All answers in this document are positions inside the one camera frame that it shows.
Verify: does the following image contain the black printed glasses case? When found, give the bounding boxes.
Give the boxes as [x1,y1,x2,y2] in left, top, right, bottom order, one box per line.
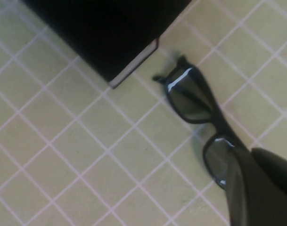
[20,0,193,89]

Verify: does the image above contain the black-framed glasses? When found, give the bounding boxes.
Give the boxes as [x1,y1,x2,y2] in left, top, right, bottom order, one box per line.
[152,54,251,191]

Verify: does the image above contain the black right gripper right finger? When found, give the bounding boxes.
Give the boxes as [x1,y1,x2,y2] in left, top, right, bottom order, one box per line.
[251,146,287,197]

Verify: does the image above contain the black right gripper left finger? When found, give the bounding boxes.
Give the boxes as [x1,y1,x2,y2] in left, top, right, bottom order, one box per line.
[224,147,287,226]

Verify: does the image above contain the green white-grid tablecloth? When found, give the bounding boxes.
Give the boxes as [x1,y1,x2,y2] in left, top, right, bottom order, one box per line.
[0,0,287,226]

